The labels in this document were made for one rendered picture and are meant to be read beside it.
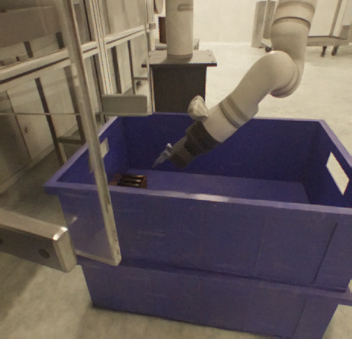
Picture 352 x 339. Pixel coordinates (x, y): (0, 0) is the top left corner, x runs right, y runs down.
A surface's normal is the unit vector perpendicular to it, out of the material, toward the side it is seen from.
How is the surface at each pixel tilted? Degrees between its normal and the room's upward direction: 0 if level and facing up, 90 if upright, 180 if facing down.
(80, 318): 0
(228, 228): 90
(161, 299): 90
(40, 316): 0
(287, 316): 90
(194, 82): 90
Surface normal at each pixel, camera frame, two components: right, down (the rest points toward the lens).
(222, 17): -0.18, 0.52
